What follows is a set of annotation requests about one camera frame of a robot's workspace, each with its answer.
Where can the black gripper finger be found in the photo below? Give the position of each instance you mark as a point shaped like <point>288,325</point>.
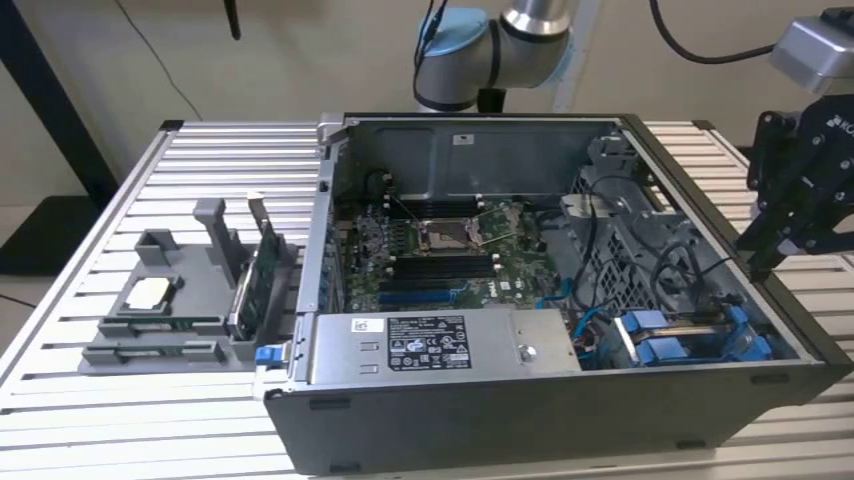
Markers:
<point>830,230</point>
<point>777,220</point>

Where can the blue disk carrier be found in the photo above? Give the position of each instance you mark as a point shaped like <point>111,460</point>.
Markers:
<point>667,350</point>

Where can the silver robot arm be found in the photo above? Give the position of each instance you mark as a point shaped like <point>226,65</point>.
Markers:
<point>481,55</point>

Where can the metal disk bay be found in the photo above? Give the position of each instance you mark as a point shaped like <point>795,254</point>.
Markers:
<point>621,260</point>

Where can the black RAM slot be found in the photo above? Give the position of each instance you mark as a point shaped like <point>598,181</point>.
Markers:
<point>447,203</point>
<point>447,199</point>
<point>447,258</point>
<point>447,266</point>
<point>447,212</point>
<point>440,282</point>
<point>443,274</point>
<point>447,208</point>

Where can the blue expansion slot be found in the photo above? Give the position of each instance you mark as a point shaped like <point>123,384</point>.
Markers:
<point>420,300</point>

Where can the green motherboard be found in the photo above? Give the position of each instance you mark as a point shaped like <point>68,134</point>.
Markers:
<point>514,280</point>

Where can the CPU socket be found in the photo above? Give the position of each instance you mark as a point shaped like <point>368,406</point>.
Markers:
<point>443,235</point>

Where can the thin metal locking lever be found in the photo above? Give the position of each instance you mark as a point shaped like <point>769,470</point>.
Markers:
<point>407,209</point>

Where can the black open PC case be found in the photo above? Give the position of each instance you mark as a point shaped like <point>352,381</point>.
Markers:
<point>467,430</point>

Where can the silver power supply unit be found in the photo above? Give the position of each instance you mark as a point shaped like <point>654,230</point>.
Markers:
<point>347,360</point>

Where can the green graphics card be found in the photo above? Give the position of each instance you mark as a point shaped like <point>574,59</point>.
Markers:
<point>263,280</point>

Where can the blue case latch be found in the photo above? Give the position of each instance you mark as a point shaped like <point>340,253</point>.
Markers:
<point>267,359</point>

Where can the grey parts rack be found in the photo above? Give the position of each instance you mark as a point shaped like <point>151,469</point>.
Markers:
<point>194,270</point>

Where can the black hanging device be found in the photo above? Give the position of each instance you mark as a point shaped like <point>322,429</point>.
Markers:
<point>231,20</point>

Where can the green RAM stick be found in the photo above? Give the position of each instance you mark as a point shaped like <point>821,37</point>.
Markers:
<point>163,325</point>

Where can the silver CPU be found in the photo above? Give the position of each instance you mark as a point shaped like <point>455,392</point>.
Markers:
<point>150,294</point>

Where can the black floor base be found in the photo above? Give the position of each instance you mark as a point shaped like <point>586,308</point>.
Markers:
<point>47,240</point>

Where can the black camera bracket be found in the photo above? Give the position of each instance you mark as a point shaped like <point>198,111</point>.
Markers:
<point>770,145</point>

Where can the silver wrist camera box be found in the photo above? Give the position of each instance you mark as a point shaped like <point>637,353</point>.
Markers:
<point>814,55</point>

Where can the dark metal post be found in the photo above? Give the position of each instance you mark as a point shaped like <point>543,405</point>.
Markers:
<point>40,75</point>

